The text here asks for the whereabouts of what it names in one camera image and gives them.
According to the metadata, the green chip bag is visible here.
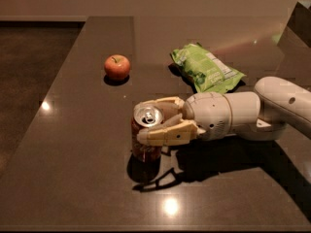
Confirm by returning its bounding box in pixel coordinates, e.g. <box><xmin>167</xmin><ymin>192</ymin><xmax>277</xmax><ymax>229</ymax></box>
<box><xmin>170</xmin><ymin>44</ymin><xmax>245</xmax><ymax>94</ymax></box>

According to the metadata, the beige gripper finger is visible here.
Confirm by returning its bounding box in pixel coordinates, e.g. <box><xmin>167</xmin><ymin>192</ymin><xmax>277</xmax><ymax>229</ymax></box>
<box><xmin>147</xmin><ymin>114</ymin><xmax>205</xmax><ymax>147</ymax></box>
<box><xmin>134</xmin><ymin>96</ymin><xmax>185</xmax><ymax>117</ymax></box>

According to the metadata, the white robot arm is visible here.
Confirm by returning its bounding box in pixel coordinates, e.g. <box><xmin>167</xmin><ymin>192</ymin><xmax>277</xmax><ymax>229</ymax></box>
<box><xmin>135</xmin><ymin>77</ymin><xmax>311</xmax><ymax>146</ymax></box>

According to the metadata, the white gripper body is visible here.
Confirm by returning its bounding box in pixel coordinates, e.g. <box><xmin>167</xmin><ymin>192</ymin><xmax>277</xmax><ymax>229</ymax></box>
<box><xmin>183</xmin><ymin>92</ymin><xmax>231</xmax><ymax>141</ymax></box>

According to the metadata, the red coke can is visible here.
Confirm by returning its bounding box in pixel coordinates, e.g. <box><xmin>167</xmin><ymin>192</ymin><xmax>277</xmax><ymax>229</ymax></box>
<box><xmin>131</xmin><ymin>104</ymin><xmax>163</xmax><ymax>163</ymax></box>

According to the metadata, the red apple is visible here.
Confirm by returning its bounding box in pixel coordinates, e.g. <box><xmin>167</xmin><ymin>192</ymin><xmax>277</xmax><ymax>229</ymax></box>
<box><xmin>104</xmin><ymin>54</ymin><xmax>130</xmax><ymax>81</ymax></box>

